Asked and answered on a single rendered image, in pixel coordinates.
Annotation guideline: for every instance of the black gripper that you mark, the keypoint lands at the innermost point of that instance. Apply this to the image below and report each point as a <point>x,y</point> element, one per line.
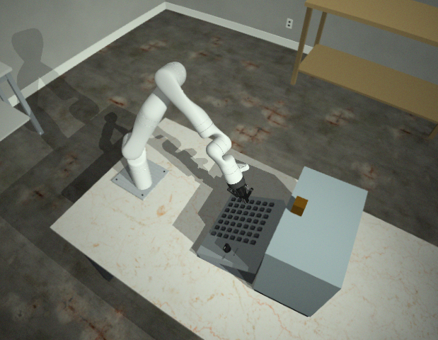
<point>239,190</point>

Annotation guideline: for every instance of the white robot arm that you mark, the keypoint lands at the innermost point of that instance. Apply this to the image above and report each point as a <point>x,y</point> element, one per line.
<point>169,80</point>

